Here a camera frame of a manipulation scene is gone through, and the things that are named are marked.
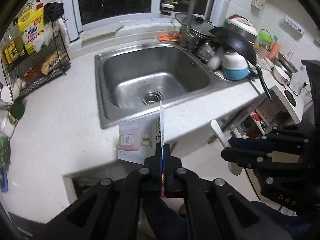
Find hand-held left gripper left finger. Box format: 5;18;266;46
32;143;164;240

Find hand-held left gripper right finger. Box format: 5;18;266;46
162;142;295;240

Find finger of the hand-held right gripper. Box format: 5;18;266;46
221;147;304;173
228;127;312;154

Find white ceramic spoon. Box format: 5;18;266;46
209;119;245;176

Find white pink printed box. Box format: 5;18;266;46
117;101;167;198

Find person's dark trouser leg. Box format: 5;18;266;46
141;196;188;240

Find white countertop appliance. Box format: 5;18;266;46
260;70;315;124

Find blue white bowl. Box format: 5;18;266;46
221;51;250;80

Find white floral bowl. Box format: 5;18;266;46
272;65;292;85

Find stainless steel sink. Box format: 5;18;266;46
94;42;250;129

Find steel bowl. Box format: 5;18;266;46
277;52;299;73

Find orange cup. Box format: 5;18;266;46
270;41;282;58

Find black wok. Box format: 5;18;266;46
209;27;258;65

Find green plastic container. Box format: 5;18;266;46
257;29;273;52

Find white rice cooker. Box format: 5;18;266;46
225;14;258;43

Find orange cloth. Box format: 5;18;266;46
157;31;181;43

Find steel pot with lid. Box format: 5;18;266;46
174;12;215;52

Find ginger root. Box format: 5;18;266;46
41;52;63;75

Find steel faucet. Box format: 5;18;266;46
160;0;197;48

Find green enamel mug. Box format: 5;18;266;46
6;99;27;124

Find bag of red chillies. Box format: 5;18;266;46
23;66;40;82

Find steel wool scourer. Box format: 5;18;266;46
0;137;12;172

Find white lidded pot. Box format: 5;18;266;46
0;116;15;138

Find blue coaster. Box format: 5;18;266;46
0;166;9;193

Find garlic bulbs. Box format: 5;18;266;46
12;77;27;90

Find white plastic bag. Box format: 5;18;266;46
34;20;69;53

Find yellow detergent jug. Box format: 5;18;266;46
17;0;49;55

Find yellow capped oil bottle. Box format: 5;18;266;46
1;30;20;67

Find black plastic bag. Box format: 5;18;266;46
44;2;65;23

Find white wall rack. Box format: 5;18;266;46
284;15;306;37

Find black wire rack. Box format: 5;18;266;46
0;29;72;99

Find wall utensil holder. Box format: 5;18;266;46
251;0;267;12

